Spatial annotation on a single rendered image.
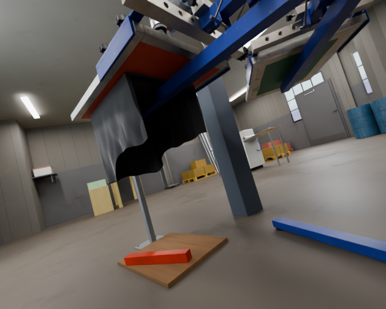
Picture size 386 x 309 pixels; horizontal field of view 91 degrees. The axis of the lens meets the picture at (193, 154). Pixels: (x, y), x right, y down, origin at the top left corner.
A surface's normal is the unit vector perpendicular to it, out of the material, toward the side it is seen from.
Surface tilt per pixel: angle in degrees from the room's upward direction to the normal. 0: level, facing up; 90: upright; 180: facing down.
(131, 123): 93
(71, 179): 90
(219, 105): 90
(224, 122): 90
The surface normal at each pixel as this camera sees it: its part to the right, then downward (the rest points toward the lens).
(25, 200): 0.47, -0.20
